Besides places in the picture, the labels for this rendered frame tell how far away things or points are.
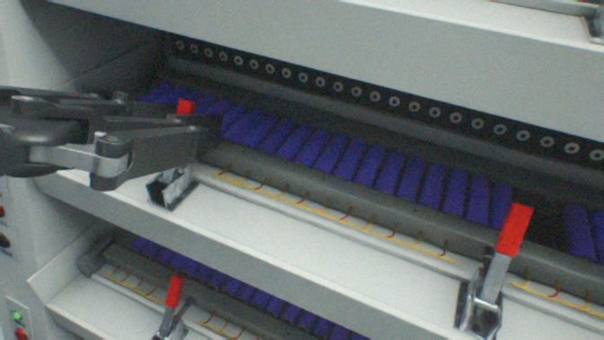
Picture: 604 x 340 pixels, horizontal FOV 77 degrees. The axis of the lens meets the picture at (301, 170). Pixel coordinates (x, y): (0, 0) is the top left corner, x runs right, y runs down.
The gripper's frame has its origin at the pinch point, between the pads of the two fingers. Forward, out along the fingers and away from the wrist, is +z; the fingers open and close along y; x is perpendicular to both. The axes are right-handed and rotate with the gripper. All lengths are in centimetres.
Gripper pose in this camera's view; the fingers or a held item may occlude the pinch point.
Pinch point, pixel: (178, 126)
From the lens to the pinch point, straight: 34.2
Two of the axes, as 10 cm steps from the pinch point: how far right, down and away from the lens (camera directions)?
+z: 3.2, -1.2, 9.4
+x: 2.6, -9.4, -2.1
